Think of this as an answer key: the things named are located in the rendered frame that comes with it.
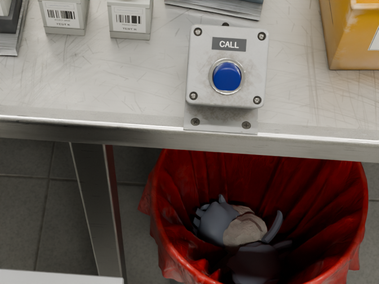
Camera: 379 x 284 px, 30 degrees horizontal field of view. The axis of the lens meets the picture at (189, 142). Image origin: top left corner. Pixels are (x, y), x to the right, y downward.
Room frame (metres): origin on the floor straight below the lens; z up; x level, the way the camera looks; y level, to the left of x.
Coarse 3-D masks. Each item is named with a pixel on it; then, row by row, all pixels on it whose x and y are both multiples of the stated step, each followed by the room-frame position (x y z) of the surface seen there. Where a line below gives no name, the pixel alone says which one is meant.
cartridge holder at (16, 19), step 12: (12, 0) 0.43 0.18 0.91; (24, 0) 0.45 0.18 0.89; (12, 12) 0.41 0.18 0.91; (24, 12) 0.44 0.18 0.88; (0, 24) 0.41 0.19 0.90; (12, 24) 0.41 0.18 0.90; (0, 36) 0.40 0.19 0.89; (12, 36) 0.40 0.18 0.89; (0, 48) 0.39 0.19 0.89; (12, 48) 0.39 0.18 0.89
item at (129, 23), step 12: (108, 0) 0.42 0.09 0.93; (120, 0) 0.42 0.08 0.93; (132, 0) 0.43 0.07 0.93; (144, 0) 0.43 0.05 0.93; (108, 12) 0.42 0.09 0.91; (120, 12) 0.42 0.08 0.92; (132, 12) 0.42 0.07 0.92; (144, 12) 0.42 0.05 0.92; (120, 24) 0.42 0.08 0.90; (132, 24) 0.42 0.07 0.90; (144, 24) 0.42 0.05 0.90; (120, 36) 0.42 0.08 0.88; (132, 36) 0.42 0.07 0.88; (144, 36) 0.42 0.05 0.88
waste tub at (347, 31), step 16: (320, 0) 0.49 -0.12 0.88; (336, 0) 0.45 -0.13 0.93; (352, 0) 0.41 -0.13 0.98; (368, 0) 0.49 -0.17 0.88; (336, 16) 0.43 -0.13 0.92; (352, 16) 0.41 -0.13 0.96; (368, 16) 0.41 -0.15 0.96; (336, 32) 0.42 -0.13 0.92; (352, 32) 0.41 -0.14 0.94; (368, 32) 0.41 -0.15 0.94; (336, 48) 0.41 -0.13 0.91; (352, 48) 0.41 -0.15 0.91; (368, 48) 0.41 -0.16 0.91; (336, 64) 0.41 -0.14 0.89; (352, 64) 0.41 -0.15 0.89; (368, 64) 0.41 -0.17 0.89
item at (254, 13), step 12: (168, 0) 0.47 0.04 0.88; (180, 0) 0.47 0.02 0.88; (192, 0) 0.47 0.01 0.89; (204, 0) 0.47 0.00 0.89; (216, 0) 0.47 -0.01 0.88; (228, 0) 0.48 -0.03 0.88; (240, 0) 0.48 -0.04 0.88; (252, 0) 0.48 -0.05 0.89; (228, 12) 0.46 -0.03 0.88; (240, 12) 0.46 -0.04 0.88; (252, 12) 0.46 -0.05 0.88
